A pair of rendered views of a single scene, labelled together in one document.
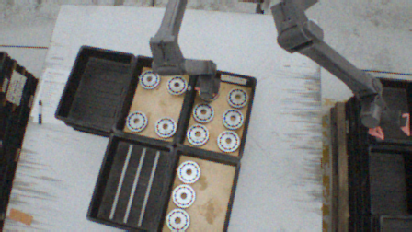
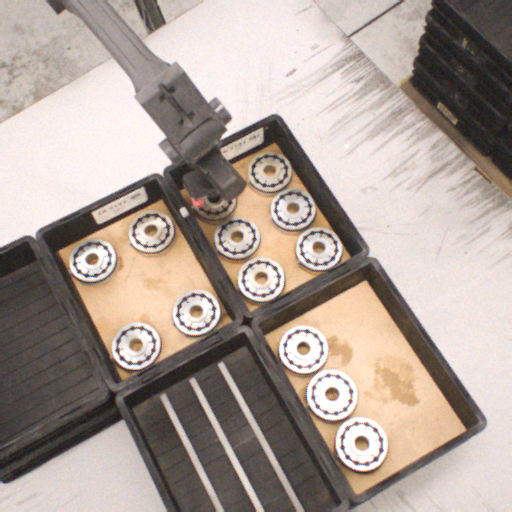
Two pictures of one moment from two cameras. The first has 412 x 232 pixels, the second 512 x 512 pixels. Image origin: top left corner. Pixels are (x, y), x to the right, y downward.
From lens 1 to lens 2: 0.43 m
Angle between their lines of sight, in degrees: 14
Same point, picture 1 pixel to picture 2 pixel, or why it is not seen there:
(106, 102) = (42, 366)
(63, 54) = not seen: outside the picture
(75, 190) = not seen: outside the picture
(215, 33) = (125, 110)
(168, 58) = (191, 111)
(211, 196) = (372, 359)
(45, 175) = not seen: outside the picture
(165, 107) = (163, 283)
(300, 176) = (469, 221)
